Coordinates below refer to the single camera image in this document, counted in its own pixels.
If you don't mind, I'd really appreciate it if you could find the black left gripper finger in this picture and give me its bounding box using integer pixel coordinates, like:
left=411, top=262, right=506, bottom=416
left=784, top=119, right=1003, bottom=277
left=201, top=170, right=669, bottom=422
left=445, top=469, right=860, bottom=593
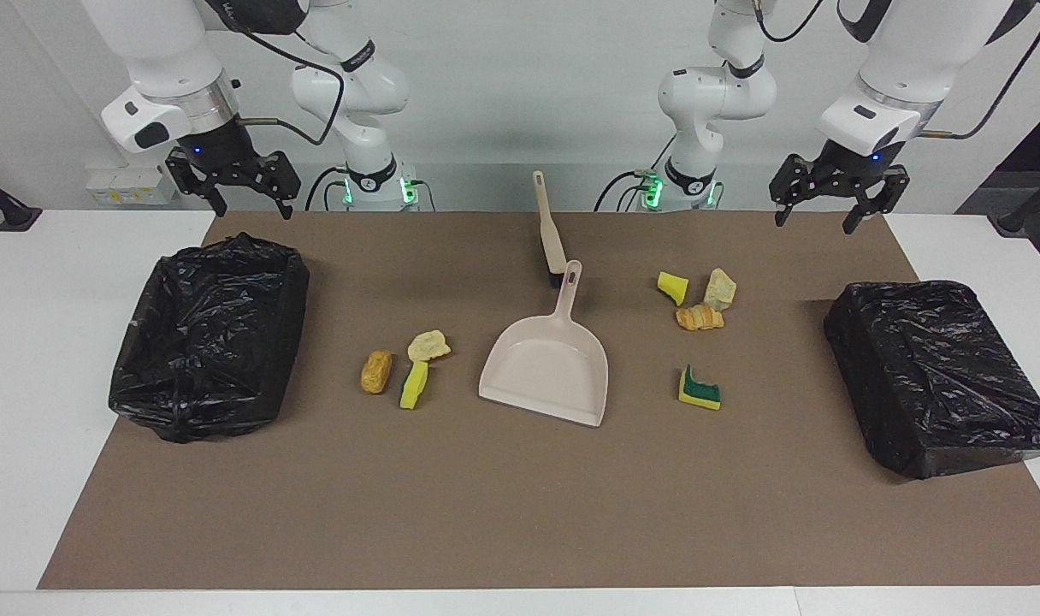
left=769, top=154, right=817, bottom=228
left=842, top=168, right=911, bottom=235

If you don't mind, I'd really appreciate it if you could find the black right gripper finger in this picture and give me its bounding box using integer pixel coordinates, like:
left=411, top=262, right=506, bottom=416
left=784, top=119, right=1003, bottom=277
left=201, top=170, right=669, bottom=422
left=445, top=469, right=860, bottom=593
left=253, top=152, right=303, bottom=222
left=165, top=147, right=229, bottom=218

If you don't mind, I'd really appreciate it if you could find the cream striped croissant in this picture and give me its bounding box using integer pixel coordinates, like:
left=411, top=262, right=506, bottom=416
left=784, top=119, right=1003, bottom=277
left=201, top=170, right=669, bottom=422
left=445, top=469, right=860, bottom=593
left=703, top=268, right=737, bottom=312

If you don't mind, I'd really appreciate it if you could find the orange croissant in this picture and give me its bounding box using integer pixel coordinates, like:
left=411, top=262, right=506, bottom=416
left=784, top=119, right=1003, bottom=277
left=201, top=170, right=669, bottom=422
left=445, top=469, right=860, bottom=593
left=676, top=305, right=725, bottom=332

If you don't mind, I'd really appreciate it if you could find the brown bread roll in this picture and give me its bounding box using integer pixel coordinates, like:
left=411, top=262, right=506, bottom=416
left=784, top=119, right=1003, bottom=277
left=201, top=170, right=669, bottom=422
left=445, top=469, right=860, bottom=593
left=360, top=349, right=394, bottom=395

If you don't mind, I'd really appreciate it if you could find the pale crumbly bread piece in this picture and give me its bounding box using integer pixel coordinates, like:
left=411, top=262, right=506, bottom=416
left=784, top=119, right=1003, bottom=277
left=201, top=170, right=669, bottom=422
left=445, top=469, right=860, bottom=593
left=407, top=329, right=452, bottom=364

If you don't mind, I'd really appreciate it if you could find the notched yellow green sponge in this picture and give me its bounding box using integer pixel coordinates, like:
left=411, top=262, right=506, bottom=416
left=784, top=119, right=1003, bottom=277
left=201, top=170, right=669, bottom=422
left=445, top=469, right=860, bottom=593
left=678, top=364, right=722, bottom=412

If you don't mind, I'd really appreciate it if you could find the yellow green sponge strip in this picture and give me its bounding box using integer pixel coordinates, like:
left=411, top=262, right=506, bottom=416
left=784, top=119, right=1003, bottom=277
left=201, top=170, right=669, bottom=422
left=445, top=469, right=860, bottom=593
left=399, top=360, right=430, bottom=411

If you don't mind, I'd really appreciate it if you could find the beige hand brush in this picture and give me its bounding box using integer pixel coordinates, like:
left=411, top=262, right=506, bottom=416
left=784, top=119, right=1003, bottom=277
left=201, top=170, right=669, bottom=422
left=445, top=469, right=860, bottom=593
left=532, top=170, right=570, bottom=288

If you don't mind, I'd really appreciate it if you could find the beige plastic dustpan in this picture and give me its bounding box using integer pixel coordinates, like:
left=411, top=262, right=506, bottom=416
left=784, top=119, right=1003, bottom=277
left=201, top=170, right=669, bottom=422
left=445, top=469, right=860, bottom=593
left=478, top=260, right=610, bottom=428

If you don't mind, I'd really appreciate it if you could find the black bag lined bin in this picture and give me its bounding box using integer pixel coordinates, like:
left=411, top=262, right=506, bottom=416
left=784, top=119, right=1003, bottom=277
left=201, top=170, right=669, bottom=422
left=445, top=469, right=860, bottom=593
left=823, top=279, right=1040, bottom=481
left=108, top=232, right=310, bottom=444

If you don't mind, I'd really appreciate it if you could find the black clamp stand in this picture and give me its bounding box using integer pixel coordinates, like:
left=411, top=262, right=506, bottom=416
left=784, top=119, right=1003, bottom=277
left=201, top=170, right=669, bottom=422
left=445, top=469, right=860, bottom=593
left=988, top=167, right=1040, bottom=236
left=0, top=163, right=44, bottom=234

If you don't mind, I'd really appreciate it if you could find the brown table mat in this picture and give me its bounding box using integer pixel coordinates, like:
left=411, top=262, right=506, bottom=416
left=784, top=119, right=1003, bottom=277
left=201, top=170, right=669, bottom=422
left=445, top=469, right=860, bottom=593
left=37, top=211, right=1040, bottom=591

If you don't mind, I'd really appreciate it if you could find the black base cable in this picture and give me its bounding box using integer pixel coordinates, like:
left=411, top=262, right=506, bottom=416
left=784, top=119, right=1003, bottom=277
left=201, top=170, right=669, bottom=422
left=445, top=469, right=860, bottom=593
left=594, top=137, right=679, bottom=211
left=304, top=167, right=350, bottom=211

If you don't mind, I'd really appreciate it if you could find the white wall socket box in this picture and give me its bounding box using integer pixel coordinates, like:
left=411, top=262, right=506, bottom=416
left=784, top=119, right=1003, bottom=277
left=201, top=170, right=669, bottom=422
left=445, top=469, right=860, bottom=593
left=86, top=165, right=179, bottom=206

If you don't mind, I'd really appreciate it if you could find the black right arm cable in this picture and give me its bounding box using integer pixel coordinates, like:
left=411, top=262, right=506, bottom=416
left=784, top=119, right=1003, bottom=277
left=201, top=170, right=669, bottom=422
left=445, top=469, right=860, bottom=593
left=199, top=0, right=347, bottom=146

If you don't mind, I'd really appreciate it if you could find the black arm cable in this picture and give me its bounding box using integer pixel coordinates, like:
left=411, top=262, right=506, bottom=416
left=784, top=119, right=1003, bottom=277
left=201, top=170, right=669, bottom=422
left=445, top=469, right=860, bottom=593
left=199, top=0, right=347, bottom=146
left=753, top=0, right=1040, bottom=140

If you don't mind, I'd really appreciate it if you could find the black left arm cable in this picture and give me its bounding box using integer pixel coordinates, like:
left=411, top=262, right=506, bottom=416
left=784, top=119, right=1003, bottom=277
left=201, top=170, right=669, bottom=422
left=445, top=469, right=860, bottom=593
left=753, top=0, right=1040, bottom=140

